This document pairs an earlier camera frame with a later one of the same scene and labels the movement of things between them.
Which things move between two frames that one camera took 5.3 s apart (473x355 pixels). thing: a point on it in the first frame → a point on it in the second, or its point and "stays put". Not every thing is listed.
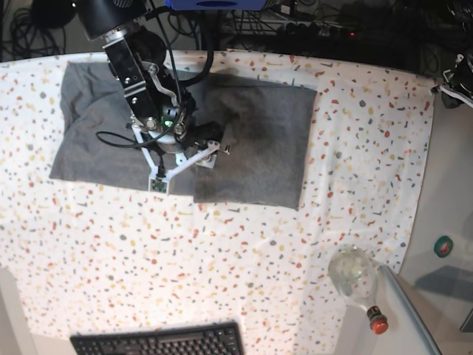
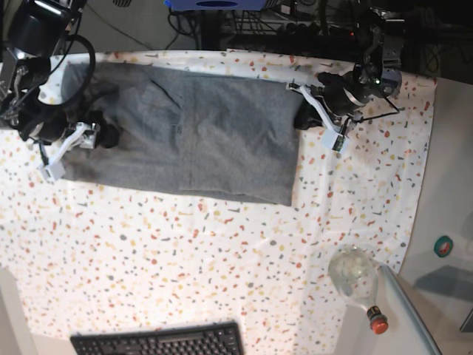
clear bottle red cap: [352, 272] stays put
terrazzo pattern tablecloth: [99, 258] stays put
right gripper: [458, 86] → [332, 104]
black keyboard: [220, 339] stays put
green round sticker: [443, 246] stays put
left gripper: [171, 143] → [56, 129]
